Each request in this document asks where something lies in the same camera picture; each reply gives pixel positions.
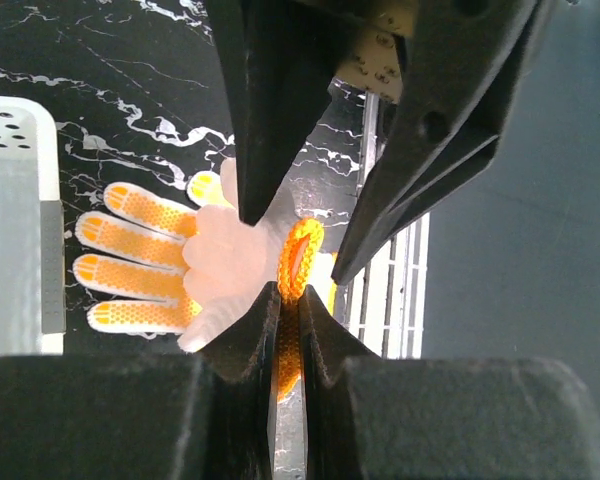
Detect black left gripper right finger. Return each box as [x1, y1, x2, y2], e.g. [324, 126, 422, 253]
[299, 289, 600, 479]

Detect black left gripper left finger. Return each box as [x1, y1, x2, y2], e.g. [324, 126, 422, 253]
[0, 283, 281, 479]

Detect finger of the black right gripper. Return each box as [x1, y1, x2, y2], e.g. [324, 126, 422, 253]
[332, 1, 555, 285]
[204, 0, 411, 227]

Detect yellow palm glove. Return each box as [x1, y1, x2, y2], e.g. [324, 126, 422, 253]
[72, 158, 336, 399]

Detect white perforated storage basket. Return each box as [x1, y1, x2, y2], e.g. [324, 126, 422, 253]
[0, 96, 66, 356]

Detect aluminium front rail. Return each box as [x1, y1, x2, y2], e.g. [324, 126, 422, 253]
[345, 225, 417, 359]

